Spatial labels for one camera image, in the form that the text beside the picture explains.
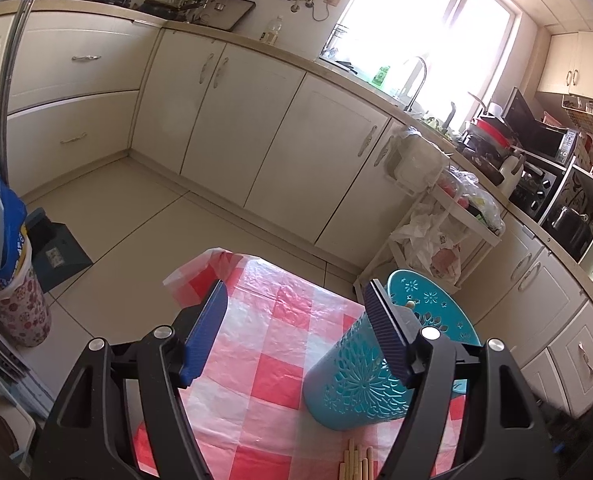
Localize stacked pots and pans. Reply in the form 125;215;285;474
457;119;512;186

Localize dark blue dustpan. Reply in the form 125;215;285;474
25;208;92;292

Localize white hanging trash bin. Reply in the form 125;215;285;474
384;129;449;196

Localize black microwave oven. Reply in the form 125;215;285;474
502;87;577;166

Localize floral trash can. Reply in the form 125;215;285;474
0;237;51;348

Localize black toaster oven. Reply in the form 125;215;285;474
510;158;563;222

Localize mop handle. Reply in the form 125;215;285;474
0;0;36;184

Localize kitchen faucet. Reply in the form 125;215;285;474
403;56;427;113

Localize clear plastic bottle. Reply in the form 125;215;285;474
260;15;283;46

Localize teal perforated utensil basket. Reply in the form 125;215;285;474
303;270;481;431

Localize red checkered plastic tablecloth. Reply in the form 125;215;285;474
132;247;468;480

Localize green dish soap bottle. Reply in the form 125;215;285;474
371;66;389;88

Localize white rolling storage cart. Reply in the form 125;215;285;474
353;169;508;302

